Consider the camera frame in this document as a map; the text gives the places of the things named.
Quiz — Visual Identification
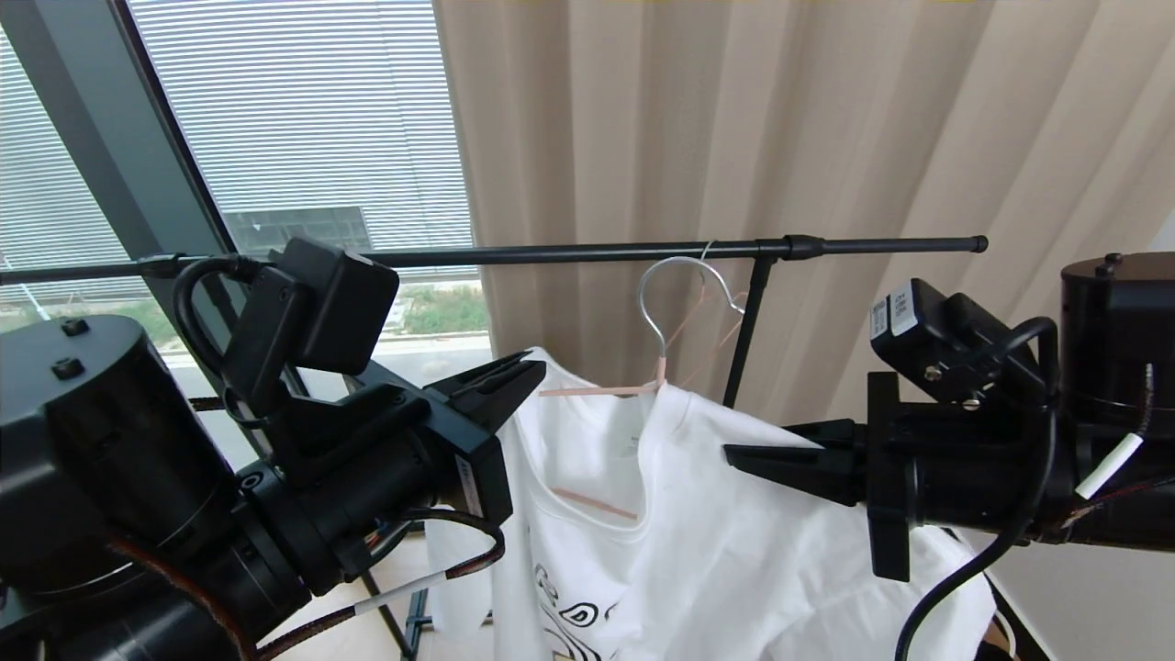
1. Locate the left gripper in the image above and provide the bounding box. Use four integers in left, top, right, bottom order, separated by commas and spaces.
234, 353, 547, 598

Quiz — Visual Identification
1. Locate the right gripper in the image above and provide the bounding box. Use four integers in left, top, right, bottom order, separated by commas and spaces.
723, 372, 1066, 582

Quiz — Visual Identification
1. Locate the pink clothes hanger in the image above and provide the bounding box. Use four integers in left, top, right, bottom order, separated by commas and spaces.
540, 257, 746, 521
661, 241, 749, 387

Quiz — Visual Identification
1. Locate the white printed t-shirt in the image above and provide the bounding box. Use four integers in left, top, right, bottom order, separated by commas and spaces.
427, 347, 997, 661

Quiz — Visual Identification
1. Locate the black clothes rack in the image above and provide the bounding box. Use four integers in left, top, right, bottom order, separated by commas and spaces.
0, 235, 990, 661

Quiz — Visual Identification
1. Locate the window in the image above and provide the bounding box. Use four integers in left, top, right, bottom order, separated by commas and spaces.
0, 0, 492, 478

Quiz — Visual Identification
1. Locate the beige curtain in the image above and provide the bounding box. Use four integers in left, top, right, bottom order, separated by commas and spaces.
433, 0, 1175, 552

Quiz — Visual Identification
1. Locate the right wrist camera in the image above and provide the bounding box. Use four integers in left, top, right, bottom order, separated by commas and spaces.
869, 278, 1057, 409

